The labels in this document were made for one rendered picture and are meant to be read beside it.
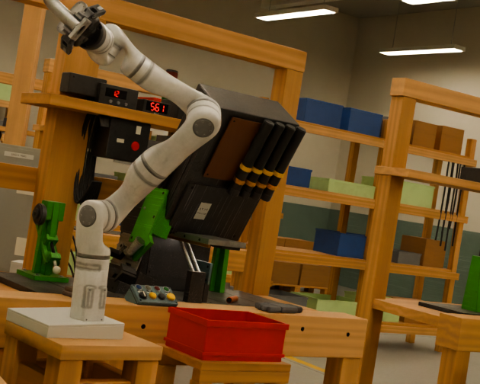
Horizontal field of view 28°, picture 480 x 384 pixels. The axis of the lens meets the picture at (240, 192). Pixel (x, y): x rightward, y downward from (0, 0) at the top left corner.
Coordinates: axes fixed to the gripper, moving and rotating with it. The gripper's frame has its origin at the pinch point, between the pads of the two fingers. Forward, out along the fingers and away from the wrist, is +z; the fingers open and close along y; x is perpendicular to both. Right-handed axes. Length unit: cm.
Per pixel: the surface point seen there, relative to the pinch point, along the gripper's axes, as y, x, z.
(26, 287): 77, -15, -91
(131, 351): 58, -55, -49
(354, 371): 35, -119, -159
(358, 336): 24, -111, -158
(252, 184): 7, -45, -130
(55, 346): 67, -40, -36
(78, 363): 67, -47, -38
